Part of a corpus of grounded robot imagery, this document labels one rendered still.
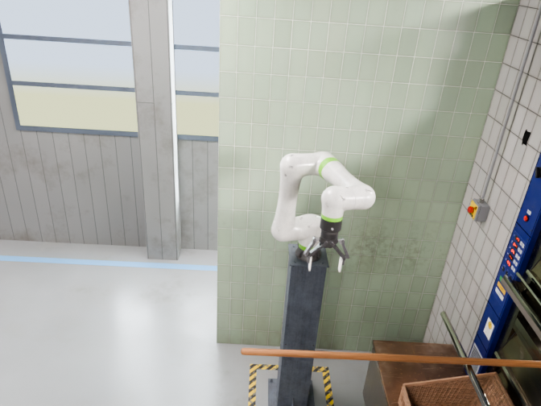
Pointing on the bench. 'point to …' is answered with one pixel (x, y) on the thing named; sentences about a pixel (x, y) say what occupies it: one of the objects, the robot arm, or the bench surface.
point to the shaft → (390, 358)
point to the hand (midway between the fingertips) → (324, 267)
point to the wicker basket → (454, 391)
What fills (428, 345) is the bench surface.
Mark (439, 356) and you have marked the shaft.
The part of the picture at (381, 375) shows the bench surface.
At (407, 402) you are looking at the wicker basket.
